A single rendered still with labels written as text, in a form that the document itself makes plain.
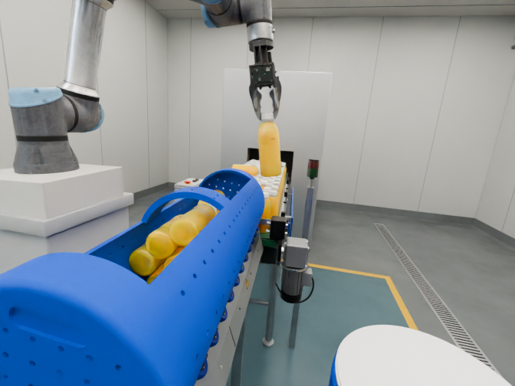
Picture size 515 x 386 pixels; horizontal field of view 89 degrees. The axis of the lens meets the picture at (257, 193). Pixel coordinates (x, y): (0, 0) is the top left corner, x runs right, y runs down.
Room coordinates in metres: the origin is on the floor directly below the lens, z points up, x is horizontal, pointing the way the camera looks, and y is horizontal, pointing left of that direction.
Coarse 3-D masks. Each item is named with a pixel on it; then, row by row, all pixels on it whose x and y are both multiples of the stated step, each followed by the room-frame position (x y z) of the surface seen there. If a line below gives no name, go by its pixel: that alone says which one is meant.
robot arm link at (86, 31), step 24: (72, 0) 0.85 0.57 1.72; (96, 0) 0.85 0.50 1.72; (72, 24) 0.84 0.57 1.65; (96, 24) 0.86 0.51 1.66; (72, 48) 0.84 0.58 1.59; (96, 48) 0.87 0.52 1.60; (72, 72) 0.84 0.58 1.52; (96, 72) 0.89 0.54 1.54; (72, 96) 0.83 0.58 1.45; (96, 96) 0.89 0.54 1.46; (96, 120) 0.91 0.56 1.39
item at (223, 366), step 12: (252, 264) 0.93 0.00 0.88; (252, 276) 0.89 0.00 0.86; (240, 300) 0.70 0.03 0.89; (240, 312) 0.67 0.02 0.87; (240, 324) 0.64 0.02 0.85; (228, 336) 0.55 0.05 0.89; (228, 348) 0.53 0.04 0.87; (228, 360) 0.52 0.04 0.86; (216, 372) 0.45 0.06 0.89; (228, 372) 0.50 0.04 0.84; (216, 384) 0.44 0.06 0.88
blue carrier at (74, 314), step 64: (192, 192) 0.62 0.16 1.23; (256, 192) 0.94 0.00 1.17; (64, 256) 0.27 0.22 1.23; (128, 256) 0.58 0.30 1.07; (192, 256) 0.37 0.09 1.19; (0, 320) 0.22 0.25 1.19; (64, 320) 0.21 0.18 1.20; (128, 320) 0.22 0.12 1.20; (192, 320) 0.29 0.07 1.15; (0, 384) 0.23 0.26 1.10; (64, 384) 0.22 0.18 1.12; (128, 384) 0.21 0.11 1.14; (192, 384) 0.26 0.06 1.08
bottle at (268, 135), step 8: (264, 120) 0.85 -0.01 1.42; (272, 120) 0.85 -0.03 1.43; (264, 128) 0.84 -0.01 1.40; (272, 128) 0.84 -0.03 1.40; (264, 136) 0.83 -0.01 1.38; (272, 136) 0.83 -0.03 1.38; (264, 144) 0.83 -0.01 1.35; (272, 144) 0.83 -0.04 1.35; (264, 152) 0.83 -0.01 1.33; (272, 152) 0.83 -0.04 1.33; (264, 160) 0.83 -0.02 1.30; (272, 160) 0.83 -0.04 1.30; (264, 168) 0.83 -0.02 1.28; (272, 168) 0.83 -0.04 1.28; (280, 168) 0.85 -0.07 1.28; (264, 176) 0.84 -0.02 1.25; (272, 176) 0.83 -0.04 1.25
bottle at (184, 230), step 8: (192, 208) 0.65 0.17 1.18; (200, 208) 0.65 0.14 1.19; (208, 208) 0.67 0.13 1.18; (184, 216) 0.58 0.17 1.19; (192, 216) 0.58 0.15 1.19; (200, 216) 0.60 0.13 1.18; (208, 216) 0.64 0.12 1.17; (176, 224) 0.56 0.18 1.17; (184, 224) 0.56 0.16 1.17; (192, 224) 0.55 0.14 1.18; (200, 224) 0.58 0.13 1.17; (176, 232) 0.56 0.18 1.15; (184, 232) 0.56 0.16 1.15; (192, 232) 0.55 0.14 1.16; (176, 240) 0.56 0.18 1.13; (184, 240) 0.56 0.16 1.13
